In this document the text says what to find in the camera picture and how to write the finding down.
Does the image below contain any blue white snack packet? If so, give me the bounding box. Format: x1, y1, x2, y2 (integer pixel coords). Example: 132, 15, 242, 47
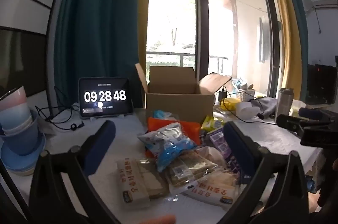
138, 122, 198, 172

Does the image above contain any dark window frame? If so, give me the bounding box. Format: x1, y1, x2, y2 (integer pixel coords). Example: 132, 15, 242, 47
191, 0, 282, 98

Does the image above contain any hanging towel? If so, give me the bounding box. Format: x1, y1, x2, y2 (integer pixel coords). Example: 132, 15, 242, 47
257, 16, 271, 63

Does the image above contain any white plastic cup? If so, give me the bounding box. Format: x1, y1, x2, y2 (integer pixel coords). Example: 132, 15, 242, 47
235, 101, 260, 120

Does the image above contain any white air conditioner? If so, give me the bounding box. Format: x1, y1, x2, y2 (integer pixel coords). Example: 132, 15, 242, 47
312, 0, 338, 10

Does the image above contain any red print bread packet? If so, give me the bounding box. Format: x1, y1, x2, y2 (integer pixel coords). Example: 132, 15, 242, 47
182, 170, 242, 207

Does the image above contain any cardboard box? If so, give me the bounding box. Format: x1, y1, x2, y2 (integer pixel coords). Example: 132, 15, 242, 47
135, 63, 233, 124

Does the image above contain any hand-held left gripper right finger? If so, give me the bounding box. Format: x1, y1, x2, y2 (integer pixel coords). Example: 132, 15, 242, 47
223, 121, 309, 224

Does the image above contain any black appliance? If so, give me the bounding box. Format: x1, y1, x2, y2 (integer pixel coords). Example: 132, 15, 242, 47
306, 56, 338, 105

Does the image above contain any light blue bowl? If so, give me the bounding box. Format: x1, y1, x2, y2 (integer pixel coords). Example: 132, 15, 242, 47
0, 102, 33, 132

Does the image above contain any black charger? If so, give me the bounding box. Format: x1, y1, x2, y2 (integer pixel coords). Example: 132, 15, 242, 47
218, 87, 229, 105

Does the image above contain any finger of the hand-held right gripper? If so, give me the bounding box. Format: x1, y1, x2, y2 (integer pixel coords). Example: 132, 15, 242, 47
276, 114, 333, 138
298, 107, 330, 121

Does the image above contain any teal curtain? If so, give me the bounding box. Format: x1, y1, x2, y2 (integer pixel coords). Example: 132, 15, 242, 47
53, 0, 148, 108
272, 0, 309, 100

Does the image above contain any white tablecloth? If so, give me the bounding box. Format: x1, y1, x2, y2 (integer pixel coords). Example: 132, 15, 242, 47
5, 92, 326, 224

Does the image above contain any black cable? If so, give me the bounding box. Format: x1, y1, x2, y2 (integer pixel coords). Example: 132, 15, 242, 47
35, 87, 85, 131
224, 97, 276, 124

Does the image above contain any grey cloth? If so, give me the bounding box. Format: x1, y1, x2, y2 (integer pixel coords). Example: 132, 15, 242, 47
251, 96, 278, 119

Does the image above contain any white basket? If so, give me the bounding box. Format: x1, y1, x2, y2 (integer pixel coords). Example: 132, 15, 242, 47
239, 89, 255, 101

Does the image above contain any pink white bowl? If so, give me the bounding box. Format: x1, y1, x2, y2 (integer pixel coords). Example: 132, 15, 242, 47
0, 85, 28, 112

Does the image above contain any tablet with clock display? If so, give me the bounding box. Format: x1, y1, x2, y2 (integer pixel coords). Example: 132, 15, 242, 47
78, 77, 134, 119

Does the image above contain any balcony railing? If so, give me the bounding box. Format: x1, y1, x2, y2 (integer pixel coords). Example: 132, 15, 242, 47
146, 52, 229, 74

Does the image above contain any yellow green snack packet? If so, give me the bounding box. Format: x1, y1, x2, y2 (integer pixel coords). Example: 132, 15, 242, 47
201, 115, 226, 133

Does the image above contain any purple snack packet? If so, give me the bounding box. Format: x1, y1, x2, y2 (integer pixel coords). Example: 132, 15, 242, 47
204, 127, 242, 179

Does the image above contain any orange snack packet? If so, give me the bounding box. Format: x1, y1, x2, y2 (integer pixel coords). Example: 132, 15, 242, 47
147, 117, 201, 158

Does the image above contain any steel bottle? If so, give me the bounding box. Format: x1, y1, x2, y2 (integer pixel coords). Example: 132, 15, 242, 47
275, 88, 294, 122

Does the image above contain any clear bread packet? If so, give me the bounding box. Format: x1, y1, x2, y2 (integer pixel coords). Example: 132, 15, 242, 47
164, 150, 219, 194
116, 157, 171, 210

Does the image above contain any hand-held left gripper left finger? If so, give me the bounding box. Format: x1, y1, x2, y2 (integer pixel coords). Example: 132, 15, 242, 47
29, 120, 117, 224

